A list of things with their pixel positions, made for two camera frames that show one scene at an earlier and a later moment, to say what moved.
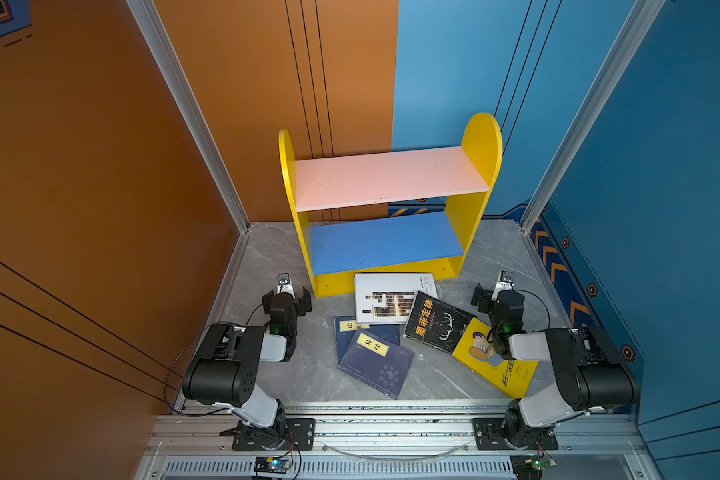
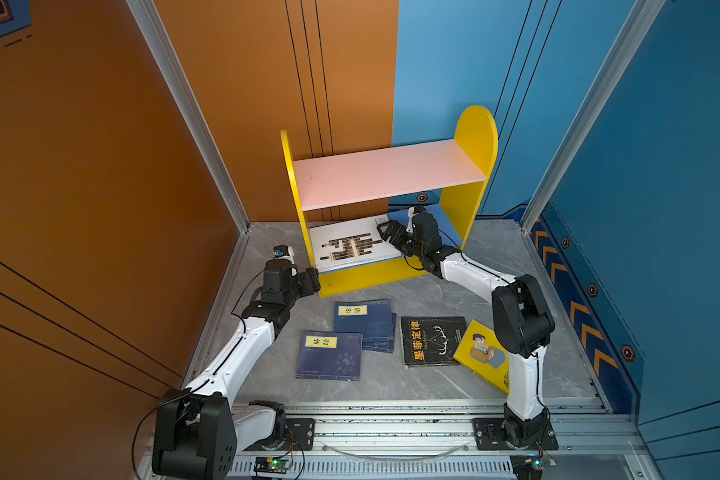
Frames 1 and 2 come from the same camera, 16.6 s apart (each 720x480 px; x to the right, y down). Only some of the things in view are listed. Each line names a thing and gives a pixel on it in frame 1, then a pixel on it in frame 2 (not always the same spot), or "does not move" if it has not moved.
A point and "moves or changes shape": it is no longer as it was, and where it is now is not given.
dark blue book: [346, 329] moves or changes shape
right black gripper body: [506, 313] to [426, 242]
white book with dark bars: [388, 298] to [344, 245]
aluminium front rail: [394, 440] does not move
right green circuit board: [530, 466] does not move
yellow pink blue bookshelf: [408, 212] does not move
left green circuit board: [272, 464] does not move
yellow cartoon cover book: [511, 376] does not move
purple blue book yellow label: [376, 361] to [329, 355]
